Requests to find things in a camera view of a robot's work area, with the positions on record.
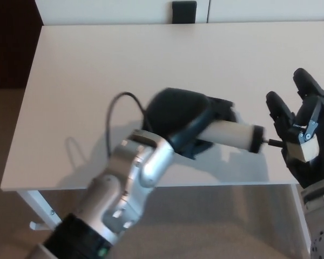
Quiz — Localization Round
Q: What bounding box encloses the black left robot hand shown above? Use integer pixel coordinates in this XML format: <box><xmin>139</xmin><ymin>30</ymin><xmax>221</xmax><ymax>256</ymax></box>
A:
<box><xmin>143</xmin><ymin>86</ymin><xmax>242</xmax><ymax>160</ymax></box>

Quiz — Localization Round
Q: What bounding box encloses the white air pump black handle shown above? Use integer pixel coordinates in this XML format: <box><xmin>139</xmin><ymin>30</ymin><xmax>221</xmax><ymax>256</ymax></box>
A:
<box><xmin>199</xmin><ymin>120</ymin><xmax>284</xmax><ymax>154</ymax></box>

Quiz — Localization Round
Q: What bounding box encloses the white plastic desk hook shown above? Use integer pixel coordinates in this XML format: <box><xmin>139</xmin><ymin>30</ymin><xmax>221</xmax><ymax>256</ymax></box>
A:
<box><xmin>29</xmin><ymin>221</ymin><xmax>48</xmax><ymax>231</ymax></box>

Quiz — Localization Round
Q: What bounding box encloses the white cabinet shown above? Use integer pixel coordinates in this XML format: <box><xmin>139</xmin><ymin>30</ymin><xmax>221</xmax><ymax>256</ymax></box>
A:
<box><xmin>33</xmin><ymin>0</ymin><xmax>324</xmax><ymax>26</ymax></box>

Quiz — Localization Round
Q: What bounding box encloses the dark brown wooden cabinet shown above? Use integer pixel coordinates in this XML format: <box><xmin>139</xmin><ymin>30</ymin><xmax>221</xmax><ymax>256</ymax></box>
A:
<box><xmin>0</xmin><ymin>0</ymin><xmax>44</xmax><ymax>90</ymax></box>

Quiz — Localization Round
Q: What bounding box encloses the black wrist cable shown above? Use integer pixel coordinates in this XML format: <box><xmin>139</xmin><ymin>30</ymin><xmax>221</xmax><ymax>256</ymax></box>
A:
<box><xmin>105</xmin><ymin>92</ymin><xmax>152</xmax><ymax>157</ymax></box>

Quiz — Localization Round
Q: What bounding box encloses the white metal desk leg frame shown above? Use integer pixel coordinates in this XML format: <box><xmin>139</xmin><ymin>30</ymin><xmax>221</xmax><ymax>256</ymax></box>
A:
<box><xmin>17</xmin><ymin>188</ymin><xmax>63</xmax><ymax>230</ymax></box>
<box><xmin>289</xmin><ymin>184</ymin><xmax>313</xmax><ymax>256</ymax></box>

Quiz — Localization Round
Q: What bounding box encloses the black wall box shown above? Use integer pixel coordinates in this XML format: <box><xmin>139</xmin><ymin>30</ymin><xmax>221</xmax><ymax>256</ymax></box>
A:
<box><xmin>172</xmin><ymin>1</ymin><xmax>198</xmax><ymax>24</ymax></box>

